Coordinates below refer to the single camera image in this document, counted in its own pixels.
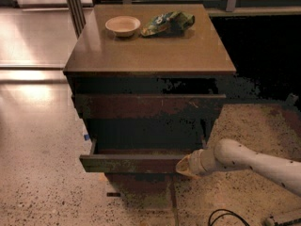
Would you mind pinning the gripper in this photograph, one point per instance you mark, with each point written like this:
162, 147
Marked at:
197, 162

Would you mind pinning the drawer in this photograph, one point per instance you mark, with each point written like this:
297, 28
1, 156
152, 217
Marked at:
148, 161
147, 106

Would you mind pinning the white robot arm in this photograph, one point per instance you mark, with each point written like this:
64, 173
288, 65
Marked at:
228, 154

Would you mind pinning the dark wooden drawer cabinet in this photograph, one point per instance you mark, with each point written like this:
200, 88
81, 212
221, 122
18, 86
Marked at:
193, 62

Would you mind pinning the top drawer front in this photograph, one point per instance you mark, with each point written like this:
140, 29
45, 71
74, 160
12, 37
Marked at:
147, 106

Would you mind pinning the white power strip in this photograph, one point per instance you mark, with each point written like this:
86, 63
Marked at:
292, 218

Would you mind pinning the blue tape piece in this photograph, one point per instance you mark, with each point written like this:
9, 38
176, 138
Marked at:
86, 137

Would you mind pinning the green chip bag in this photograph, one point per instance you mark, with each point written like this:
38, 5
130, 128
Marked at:
170, 23

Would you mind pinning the metal window frame post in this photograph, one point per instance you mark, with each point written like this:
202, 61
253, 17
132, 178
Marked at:
77, 16

